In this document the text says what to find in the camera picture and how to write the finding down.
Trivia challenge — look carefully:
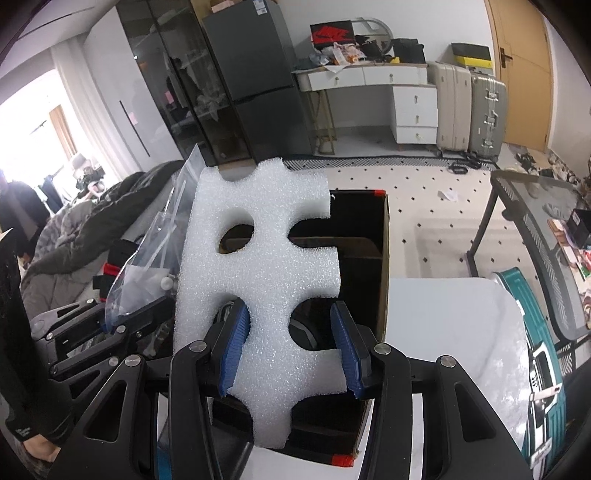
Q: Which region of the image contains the person's left forearm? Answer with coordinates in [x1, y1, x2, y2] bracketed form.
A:
[0, 231, 75, 450]

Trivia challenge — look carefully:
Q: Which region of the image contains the clear plastic bag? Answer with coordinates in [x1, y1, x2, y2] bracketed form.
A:
[104, 143, 204, 328]

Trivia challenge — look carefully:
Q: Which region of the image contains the small black box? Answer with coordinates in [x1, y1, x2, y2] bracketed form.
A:
[566, 208, 591, 245]

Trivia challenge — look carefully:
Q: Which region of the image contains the snack package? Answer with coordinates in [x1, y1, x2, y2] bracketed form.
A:
[332, 41, 368, 65]

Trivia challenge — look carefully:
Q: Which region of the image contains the person's left hand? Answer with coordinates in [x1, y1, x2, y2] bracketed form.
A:
[18, 434, 61, 478]

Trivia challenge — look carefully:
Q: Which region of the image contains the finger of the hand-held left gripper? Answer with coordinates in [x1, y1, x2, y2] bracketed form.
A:
[28, 294, 178, 344]
[48, 323, 174, 381]

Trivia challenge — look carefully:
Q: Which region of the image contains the black yellow box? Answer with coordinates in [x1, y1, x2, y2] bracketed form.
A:
[451, 42, 492, 71]

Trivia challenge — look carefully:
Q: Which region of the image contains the wooden door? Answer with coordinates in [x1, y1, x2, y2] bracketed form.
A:
[485, 0, 555, 153]

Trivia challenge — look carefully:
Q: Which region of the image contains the white desk with drawers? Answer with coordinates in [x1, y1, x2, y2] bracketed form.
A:
[295, 62, 438, 155]

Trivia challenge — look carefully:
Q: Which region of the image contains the beige suitcase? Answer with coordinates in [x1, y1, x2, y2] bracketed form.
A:
[427, 61, 472, 155]

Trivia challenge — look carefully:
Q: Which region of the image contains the black cardboard box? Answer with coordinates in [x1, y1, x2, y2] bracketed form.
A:
[210, 188, 391, 464]

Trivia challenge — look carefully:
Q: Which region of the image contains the grey sofa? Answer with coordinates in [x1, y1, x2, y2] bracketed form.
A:
[122, 185, 185, 245]

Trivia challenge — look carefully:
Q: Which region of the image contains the glass display cabinet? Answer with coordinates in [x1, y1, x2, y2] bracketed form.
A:
[115, 0, 254, 167]

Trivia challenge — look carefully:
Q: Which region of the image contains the teal patterned box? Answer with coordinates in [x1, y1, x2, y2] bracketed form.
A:
[489, 268, 566, 472]

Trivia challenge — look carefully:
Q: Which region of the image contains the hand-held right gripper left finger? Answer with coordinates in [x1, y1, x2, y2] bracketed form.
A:
[58, 298, 251, 480]

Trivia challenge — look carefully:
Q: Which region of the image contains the silver suitcase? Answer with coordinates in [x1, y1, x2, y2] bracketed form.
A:
[467, 74, 509, 162]

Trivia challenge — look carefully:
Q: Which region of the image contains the dark grey refrigerator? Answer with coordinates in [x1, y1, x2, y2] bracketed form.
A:
[201, 0, 315, 162]

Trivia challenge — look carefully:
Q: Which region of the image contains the black red bag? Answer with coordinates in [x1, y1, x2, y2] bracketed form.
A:
[92, 239, 139, 301]

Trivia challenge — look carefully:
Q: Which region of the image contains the dark padded jacket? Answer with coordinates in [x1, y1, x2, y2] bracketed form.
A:
[21, 161, 185, 319]

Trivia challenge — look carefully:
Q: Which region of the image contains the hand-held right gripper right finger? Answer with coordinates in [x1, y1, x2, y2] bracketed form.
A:
[329, 301, 532, 480]

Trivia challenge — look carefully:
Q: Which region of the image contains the white foam piece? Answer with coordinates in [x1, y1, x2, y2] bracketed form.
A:
[173, 157, 348, 448]

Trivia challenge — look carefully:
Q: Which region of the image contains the red black box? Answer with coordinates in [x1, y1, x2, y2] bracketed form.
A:
[309, 21, 355, 44]

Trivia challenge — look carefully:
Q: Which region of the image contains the glass table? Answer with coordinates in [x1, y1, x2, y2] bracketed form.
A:
[466, 170, 591, 342]

